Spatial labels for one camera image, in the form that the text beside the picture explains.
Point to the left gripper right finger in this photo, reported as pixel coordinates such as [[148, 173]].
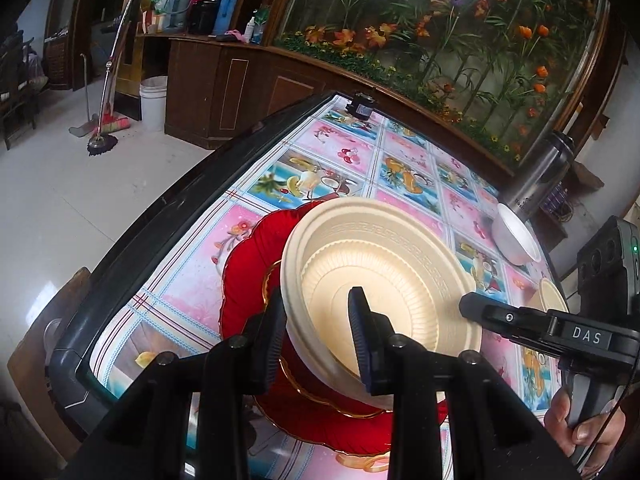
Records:
[[493, 435]]

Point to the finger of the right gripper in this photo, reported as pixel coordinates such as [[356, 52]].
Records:
[[522, 325]]

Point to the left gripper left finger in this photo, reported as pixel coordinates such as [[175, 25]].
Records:
[[143, 436]]

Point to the small beige plastic bowl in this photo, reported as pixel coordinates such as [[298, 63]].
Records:
[[547, 297]]

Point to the white foam bowl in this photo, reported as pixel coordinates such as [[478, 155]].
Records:
[[513, 239]]

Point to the large beige plastic bowl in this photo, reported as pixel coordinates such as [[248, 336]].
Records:
[[407, 273]]

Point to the large red glass plate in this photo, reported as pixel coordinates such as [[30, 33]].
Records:
[[250, 273]]

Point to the small red glass plate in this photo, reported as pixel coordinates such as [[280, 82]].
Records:
[[311, 388]]

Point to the person's right hand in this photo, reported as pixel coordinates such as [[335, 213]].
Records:
[[584, 434]]

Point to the purple bottles on shelf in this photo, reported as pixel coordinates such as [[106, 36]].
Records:
[[555, 200]]

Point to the colourful patterned tablecloth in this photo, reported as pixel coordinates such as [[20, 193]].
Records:
[[328, 155]]

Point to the stainless steel thermos jug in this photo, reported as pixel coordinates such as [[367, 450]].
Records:
[[542, 170]]

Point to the flower mural panel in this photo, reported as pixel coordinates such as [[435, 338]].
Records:
[[497, 71]]

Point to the white plastic bucket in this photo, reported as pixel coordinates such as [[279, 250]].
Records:
[[153, 92]]

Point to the wooden sideboard cabinet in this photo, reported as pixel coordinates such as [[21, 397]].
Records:
[[216, 91]]

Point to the blue plastic bottle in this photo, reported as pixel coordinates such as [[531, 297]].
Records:
[[224, 16]]

